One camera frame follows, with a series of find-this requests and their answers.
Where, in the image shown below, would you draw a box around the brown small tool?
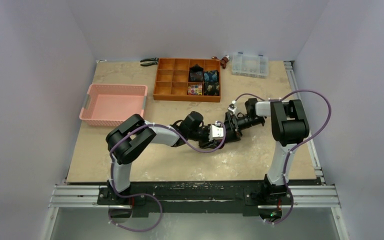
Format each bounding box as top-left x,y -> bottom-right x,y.
211,54 -> 231,69

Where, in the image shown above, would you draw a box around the purple cable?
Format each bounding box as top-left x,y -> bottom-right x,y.
107,121 -> 228,232
230,89 -> 333,226

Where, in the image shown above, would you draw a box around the orange compartment tray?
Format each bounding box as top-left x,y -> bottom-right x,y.
153,58 -> 222,103

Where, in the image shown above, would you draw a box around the pink plastic basket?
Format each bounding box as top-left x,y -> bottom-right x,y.
79,83 -> 148,127

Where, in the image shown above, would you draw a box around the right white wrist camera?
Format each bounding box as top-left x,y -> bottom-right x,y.
227,100 -> 238,116

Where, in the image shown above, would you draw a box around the red navy striped tie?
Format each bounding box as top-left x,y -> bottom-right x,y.
224,132 -> 241,144

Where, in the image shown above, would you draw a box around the dark rolled tie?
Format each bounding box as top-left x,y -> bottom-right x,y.
188,64 -> 204,83

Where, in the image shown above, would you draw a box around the blue patterned rolled tie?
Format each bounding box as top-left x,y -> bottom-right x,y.
203,70 -> 219,83

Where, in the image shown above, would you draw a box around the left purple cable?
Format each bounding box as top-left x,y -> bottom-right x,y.
107,121 -> 228,232

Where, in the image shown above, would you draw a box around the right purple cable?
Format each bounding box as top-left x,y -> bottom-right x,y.
230,89 -> 333,226

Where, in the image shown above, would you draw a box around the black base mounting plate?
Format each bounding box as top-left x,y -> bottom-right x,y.
97,180 -> 292,220

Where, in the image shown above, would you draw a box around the colourful dotted rolled tie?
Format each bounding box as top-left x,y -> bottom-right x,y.
187,82 -> 204,96

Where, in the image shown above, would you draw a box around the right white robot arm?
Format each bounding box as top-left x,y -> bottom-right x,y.
224,98 -> 310,204

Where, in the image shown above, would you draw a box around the black handled pliers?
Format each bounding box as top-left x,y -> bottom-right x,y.
139,57 -> 159,67

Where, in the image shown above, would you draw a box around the aluminium frame rail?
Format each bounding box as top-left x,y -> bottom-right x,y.
39,61 -> 350,240

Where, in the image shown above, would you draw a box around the black gold rolled tie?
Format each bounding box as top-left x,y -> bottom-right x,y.
203,82 -> 220,96

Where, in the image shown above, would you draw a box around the clear plastic organizer box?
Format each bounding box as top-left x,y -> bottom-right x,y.
231,52 -> 269,79

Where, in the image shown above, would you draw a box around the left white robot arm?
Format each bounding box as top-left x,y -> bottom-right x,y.
105,111 -> 226,205

